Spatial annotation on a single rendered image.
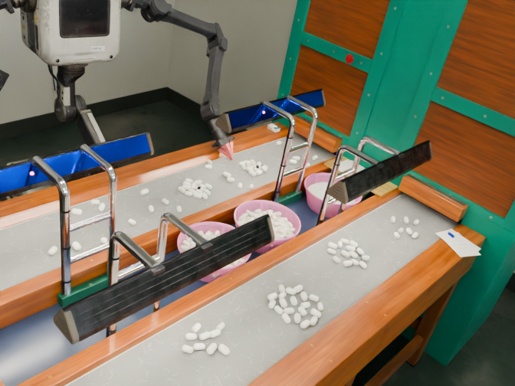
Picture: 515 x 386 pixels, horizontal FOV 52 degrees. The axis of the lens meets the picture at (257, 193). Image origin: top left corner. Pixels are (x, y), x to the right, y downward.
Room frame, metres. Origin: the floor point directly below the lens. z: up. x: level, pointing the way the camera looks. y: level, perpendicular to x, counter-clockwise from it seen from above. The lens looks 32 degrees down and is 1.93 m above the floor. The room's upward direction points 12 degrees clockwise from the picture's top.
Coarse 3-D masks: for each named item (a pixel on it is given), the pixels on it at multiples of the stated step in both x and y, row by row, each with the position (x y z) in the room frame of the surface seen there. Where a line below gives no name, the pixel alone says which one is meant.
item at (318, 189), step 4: (316, 184) 2.12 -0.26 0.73; (320, 184) 2.13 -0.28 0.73; (324, 184) 2.14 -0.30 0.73; (308, 188) 2.08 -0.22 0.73; (312, 188) 2.07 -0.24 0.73; (316, 188) 2.08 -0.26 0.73; (320, 188) 2.09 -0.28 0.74; (324, 188) 2.10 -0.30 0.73; (312, 192) 2.05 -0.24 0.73; (316, 192) 2.06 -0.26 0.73; (320, 192) 2.06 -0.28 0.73; (324, 192) 2.06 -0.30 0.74; (320, 196) 2.02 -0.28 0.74
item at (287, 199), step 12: (288, 96) 2.14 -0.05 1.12; (276, 108) 1.98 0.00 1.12; (312, 108) 2.06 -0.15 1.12; (312, 120) 2.05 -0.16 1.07; (288, 132) 1.92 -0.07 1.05; (312, 132) 2.04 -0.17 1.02; (288, 144) 1.92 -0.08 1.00; (300, 168) 2.03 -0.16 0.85; (300, 180) 2.04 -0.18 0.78; (276, 192) 1.92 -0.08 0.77; (300, 192) 2.05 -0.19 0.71
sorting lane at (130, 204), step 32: (224, 160) 2.15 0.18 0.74; (256, 160) 2.22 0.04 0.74; (288, 160) 2.29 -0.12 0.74; (320, 160) 2.36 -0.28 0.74; (128, 192) 1.73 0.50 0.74; (160, 192) 1.78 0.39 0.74; (224, 192) 1.88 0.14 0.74; (32, 224) 1.42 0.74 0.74; (96, 224) 1.49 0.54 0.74; (128, 224) 1.53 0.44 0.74; (0, 256) 1.24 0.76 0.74; (32, 256) 1.27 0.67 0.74; (0, 288) 1.10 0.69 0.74
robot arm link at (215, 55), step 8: (224, 40) 2.55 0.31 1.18; (216, 48) 2.50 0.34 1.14; (224, 48) 2.51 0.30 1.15; (208, 56) 2.54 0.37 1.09; (216, 56) 2.48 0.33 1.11; (208, 64) 2.45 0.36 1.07; (216, 64) 2.44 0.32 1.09; (208, 72) 2.41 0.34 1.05; (216, 72) 2.41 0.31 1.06; (208, 80) 2.36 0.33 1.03; (216, 80) 2.37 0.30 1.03; (208, 88) 2.32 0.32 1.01; (216, 88) 2.34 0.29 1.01; (208, 96) 2.28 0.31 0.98; (216, 96) 2.30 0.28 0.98; (208, 104) 2.24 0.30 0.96; (216, 104) 2.27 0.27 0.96; (200, 112) 2.24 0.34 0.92; (208, 112) 2.22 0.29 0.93
